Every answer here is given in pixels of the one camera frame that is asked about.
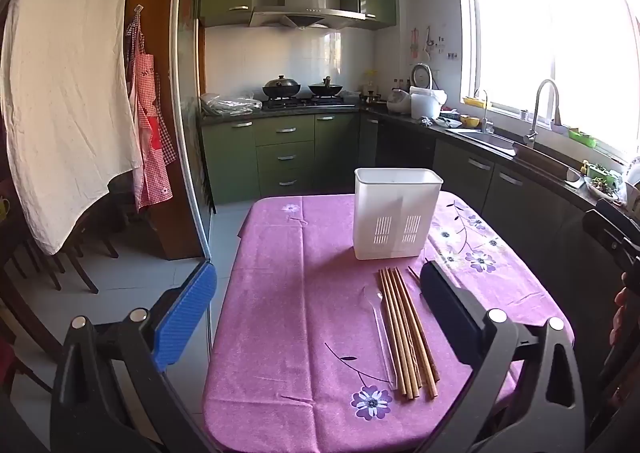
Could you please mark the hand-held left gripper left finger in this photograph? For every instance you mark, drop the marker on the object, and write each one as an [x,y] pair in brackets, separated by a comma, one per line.
[185,318]

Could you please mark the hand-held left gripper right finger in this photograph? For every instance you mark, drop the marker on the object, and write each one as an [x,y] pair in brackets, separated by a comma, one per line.
[445,313]

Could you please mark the row of wooden chopsticks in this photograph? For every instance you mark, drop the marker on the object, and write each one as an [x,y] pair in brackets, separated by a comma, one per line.
[405,333]

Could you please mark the clear plastic spoon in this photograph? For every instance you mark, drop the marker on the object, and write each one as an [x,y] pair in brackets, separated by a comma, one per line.
[382,328]

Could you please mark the white plastic utensil holder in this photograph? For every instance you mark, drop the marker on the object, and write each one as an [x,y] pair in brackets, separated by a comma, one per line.
[395,213]

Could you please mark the person's right hand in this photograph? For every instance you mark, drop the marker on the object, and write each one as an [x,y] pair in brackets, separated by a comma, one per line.
[622,313]

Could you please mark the small potted plants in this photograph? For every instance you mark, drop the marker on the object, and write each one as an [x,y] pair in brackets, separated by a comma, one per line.
[602,180]

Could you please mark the green windowsill container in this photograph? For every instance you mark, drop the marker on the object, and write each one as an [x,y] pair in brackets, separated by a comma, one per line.
[582,138]

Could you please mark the purple floral tablecloth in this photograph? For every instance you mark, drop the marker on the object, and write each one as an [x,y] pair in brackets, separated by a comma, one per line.
[300,283]

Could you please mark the dark wooden chair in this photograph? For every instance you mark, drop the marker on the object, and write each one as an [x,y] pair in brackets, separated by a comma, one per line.
[75,253]

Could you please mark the tall steel faucet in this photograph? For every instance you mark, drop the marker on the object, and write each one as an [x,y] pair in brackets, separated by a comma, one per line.
[535,118]

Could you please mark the steel kitchen sink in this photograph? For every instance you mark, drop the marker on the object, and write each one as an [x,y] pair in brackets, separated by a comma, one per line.
[482,139]

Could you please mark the small steel faucet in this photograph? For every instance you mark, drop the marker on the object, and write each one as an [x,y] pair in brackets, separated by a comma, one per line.
[485,113]

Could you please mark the yellow bowl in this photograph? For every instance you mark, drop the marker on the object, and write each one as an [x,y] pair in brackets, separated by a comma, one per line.
[470,122]

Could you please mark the yellow windowsill tray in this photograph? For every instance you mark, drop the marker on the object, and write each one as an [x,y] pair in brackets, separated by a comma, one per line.
[475,101]

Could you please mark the red checkered apron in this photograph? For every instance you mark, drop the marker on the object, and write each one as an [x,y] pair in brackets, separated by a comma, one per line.
[150,133]

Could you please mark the kitchen window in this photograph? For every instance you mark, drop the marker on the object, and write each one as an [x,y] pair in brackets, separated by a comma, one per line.
[550,48]

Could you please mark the white plate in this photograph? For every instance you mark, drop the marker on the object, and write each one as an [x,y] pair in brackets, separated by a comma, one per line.
[447,123]

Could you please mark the crumpled foil ball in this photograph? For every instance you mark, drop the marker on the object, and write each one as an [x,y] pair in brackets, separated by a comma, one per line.
[426,121]

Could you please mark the green lower kitchen cabinets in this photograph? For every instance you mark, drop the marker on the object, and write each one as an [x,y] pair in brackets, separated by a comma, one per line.
[285,153]

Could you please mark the sliding glass door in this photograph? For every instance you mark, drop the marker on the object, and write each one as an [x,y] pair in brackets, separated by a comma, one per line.
[192,108]

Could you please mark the white plastic bucket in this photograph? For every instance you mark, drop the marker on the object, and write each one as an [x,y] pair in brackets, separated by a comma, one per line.
[427,103]

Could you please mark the clear plastic bag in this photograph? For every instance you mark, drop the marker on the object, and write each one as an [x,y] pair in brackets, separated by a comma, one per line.
[230,104]

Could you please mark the small dark pot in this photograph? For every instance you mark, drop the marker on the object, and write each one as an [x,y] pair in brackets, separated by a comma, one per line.
[372,96]

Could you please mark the gas stove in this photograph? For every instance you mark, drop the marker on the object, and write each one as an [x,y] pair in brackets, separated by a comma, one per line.
[305,102]

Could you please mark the black wok with lid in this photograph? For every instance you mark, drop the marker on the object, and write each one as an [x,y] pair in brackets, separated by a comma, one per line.
[281,87]

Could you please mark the white hanging cloth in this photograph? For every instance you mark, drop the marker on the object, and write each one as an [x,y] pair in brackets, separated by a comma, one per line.
[65,83]

